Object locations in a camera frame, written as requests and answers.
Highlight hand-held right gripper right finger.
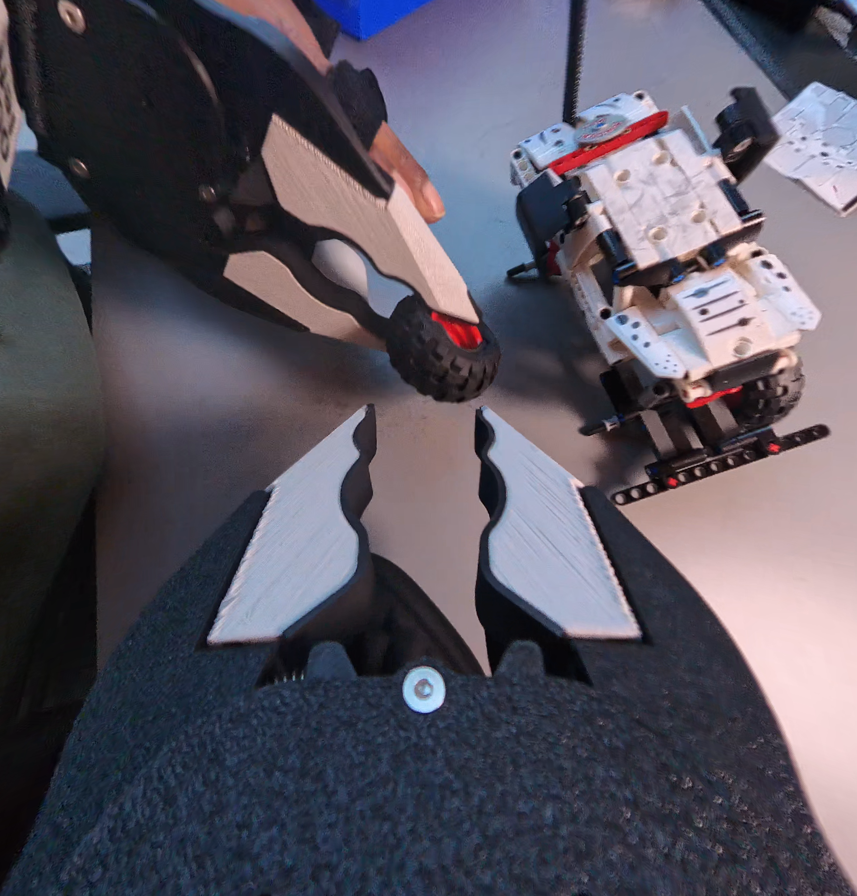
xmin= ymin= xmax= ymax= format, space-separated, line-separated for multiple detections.
xmin=474 ymin=406 xmax=642 ymax=670

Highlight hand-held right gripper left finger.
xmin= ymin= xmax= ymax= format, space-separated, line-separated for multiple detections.
xmin=205 ymin=404 xmax=380 ymax=670

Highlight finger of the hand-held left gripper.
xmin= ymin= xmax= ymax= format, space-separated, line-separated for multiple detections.
xmin=230 ymin=236 xmax=404 ymax=351
xmin=261 ymin=112 xmax=481 ymax=330

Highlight black lego wheel red hub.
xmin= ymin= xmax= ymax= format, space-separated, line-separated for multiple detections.
xmin=387 ymin=297 xmax=502 ymax=404

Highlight white lego truck model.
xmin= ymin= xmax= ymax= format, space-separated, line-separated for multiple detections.
xmin=506 ymin=87 xmax=829 ymax=508

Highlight person's left hand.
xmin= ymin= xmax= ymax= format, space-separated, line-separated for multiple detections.
xmin=233 ymin=0 xmax=448 ymax=225

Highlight blue plastic bin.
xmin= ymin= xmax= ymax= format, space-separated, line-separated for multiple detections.
xmin=317 ymin=0 xmax=429 ymax=40

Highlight white printed sticker sheet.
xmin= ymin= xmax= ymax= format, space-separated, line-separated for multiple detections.
xmin=772 ymin=82 xmax=857 ymax=214

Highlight black braided cable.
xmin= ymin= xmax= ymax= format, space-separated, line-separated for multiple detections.
xmin=562 ymin=0 xmax=590 ymax=124

